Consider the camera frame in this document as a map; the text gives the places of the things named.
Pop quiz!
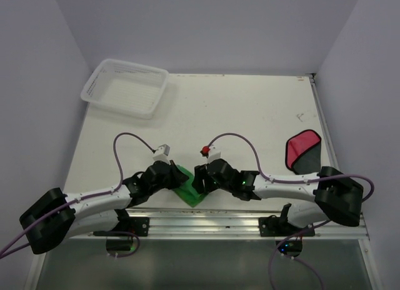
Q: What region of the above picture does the green microfiber towel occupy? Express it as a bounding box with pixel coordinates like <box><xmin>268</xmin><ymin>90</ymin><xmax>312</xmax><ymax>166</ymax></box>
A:
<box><xmin>172</xmin><ymin>165</ymin><xmax>206</xmax><ymax>208</ymax></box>

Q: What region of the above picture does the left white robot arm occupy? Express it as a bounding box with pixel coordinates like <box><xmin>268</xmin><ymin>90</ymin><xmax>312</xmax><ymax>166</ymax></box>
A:
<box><xmin>19</xmin><ymin>161</ymin><xmax>189</xmax><ymax>254</ymax></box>

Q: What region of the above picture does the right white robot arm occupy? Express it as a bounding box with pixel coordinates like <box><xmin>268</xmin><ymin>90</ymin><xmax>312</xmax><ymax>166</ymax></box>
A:
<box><xmin>192</xmin><ymin>159</ymin><xmax>364</xmax><ymax>236</ymax></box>

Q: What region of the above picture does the white plastic basket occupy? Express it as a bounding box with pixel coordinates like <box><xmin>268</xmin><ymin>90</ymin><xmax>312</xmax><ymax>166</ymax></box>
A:
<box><xmin>81</xmin><ymin>59</ymin><xmax>169</xmax><ymax>119</ymax></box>

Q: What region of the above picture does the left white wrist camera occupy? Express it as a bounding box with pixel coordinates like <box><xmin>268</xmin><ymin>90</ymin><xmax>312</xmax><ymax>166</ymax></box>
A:
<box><xmin>152</xmin><ymin>144</ymin><xmax>170</xmax><ymax>164</ymax></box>

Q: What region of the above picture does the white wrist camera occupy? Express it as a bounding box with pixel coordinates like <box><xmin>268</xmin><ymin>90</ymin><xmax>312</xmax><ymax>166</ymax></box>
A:
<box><xmin>200</xmin><ymin>144</ymin><xmax>221</xmax><ymax>163</ymax></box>
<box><xmin>152</xmin><ymin>144</ymin><xmax>170</xmax><ymax>164</ymax></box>

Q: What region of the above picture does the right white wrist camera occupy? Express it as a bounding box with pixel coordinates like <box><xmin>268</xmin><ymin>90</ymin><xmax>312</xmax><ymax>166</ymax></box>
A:
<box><xmin>200</xmin><ymin>144</ymin><xmax>221</xmax><ymax>163</ymax></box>

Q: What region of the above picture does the aluminium mounting rail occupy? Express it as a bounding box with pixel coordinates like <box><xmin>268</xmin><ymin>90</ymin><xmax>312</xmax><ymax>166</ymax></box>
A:
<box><xmin>62</xmin><ymin>208</ymin><xmax>369</xmax><ymax>241</ymax></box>

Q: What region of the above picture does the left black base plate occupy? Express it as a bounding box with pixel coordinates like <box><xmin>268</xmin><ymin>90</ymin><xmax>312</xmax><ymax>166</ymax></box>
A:
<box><xmin>93</xmin><ymin>217</ymin><xmax>150</xmax><ymax>237</ymax></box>

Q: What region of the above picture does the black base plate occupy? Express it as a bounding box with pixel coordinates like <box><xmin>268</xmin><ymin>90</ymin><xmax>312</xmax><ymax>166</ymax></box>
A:
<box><xmin>258</xmin><ymin>215</ymin><xmax>315</xmax><ymax>237</ymax></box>
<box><xmin>93</xmin><ymin>217</ymin><xmax>150</xmax><ymax>237</ymax></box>

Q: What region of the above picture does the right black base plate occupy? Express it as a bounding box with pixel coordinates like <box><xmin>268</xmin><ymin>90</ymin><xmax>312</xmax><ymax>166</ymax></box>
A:
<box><xmin>258</xmin><ymin>215</ymin><xmax>315</xmax><ymax>237</ymax></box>

